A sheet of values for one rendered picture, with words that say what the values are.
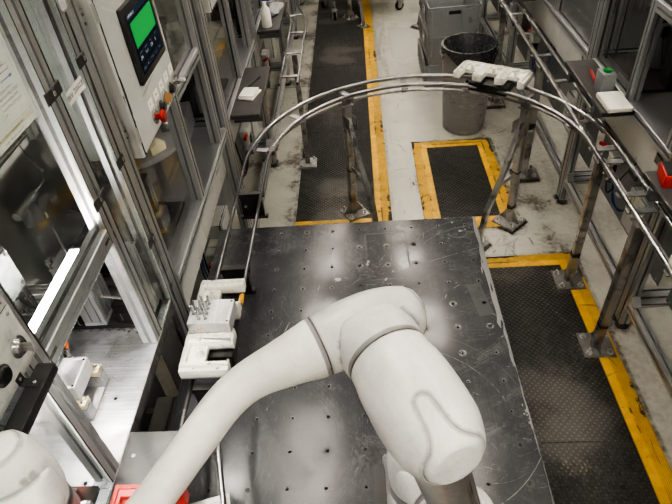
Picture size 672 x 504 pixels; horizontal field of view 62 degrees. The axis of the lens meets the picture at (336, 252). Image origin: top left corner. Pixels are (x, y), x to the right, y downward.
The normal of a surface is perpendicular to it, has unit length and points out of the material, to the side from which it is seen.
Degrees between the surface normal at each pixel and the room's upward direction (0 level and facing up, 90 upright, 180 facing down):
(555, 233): 0
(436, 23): 91
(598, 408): 0
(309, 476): 0
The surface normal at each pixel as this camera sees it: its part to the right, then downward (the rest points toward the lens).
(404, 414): -0.55, -0.29
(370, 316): -0.23, -0.80
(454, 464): 0.37, 0.51
